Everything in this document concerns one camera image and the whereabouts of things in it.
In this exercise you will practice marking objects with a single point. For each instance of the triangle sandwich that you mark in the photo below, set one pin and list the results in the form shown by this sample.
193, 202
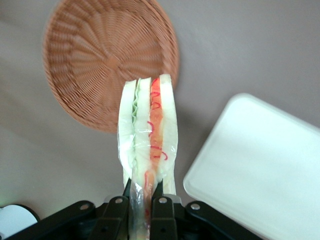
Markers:
142, 120

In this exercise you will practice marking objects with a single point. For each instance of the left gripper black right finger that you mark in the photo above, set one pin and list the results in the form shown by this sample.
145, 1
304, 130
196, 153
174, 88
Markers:
162, 220

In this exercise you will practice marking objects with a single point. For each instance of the cream rectangular tray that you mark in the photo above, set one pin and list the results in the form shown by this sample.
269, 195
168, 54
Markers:
250, 162

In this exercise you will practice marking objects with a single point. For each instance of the brown round wicker basket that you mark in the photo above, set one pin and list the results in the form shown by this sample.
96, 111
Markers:
100, 50

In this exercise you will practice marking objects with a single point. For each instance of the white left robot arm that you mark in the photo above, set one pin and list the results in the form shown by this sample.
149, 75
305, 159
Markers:
15, 222

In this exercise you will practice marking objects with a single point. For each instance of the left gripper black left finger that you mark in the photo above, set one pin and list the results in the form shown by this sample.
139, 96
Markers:
113, 220

